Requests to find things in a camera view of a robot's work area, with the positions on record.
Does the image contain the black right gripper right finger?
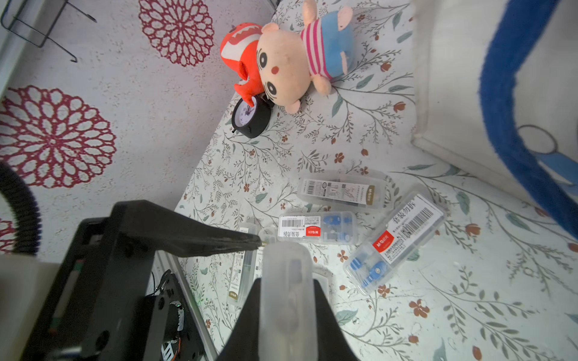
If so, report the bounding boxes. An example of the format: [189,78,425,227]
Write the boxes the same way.
[313,280,358,361]

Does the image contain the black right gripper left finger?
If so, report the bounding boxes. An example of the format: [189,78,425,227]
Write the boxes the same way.
[216,278,261,361]

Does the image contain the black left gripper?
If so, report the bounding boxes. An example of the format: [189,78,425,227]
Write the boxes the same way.
[20,200,262,360]

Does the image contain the clear case blue parts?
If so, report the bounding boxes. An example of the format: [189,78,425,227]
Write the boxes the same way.
[277,211,358,245]
[344,190,447,295]

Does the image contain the clear compass case gold label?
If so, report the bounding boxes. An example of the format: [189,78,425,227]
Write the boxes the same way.
[297,172,391,213]

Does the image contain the white Doraemon canvas bag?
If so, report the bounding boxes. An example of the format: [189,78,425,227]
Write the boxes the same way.
[412,1,577,236]

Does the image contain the black round alarm clock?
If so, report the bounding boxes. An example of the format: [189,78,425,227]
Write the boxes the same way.
[231,93,273,138]

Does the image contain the red plush toy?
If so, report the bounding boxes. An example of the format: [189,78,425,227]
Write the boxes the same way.
[220,23,263,107]

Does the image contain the pink boy plush doll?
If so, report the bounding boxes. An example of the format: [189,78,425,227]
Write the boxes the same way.
[257,1,355,114]

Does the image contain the black wire wall rack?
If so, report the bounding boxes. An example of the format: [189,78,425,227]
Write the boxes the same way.
[1,0,97,63]

